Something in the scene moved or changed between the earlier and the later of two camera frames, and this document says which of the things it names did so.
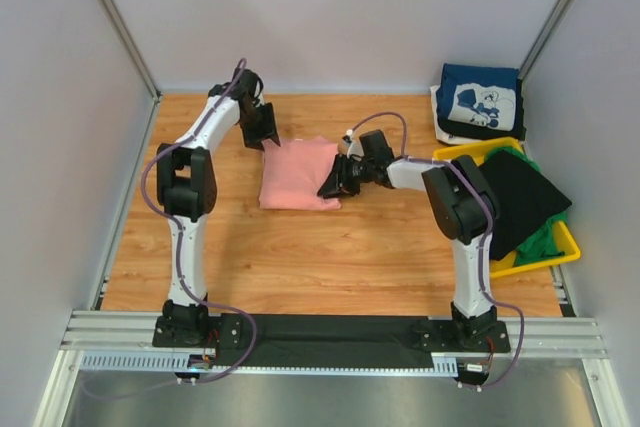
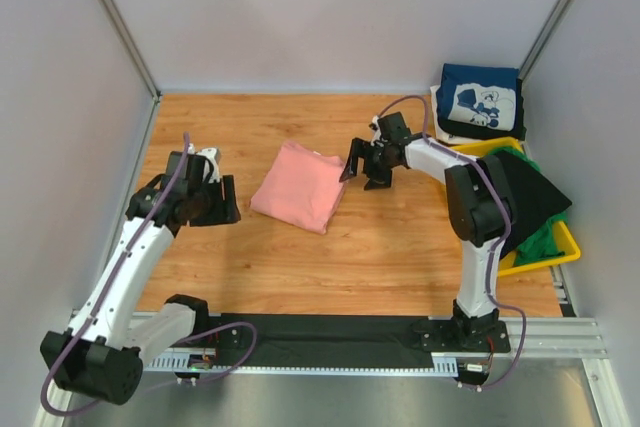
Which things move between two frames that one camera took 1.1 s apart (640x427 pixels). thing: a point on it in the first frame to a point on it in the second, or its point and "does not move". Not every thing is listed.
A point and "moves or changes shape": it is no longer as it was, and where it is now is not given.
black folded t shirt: x=524 y=201 does not move
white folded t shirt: x=439 y=134 does not move
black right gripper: x=332 y=187 to x=357 y=151
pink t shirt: x=293 y=174 moves or changes shape
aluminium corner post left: x=116 y=18 does not move
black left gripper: x=268 y=131 to x=231 y=215
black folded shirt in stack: x=473 y=131 does not move
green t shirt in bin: x=544 y=244 does not move
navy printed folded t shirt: x=481 y=96 does not move
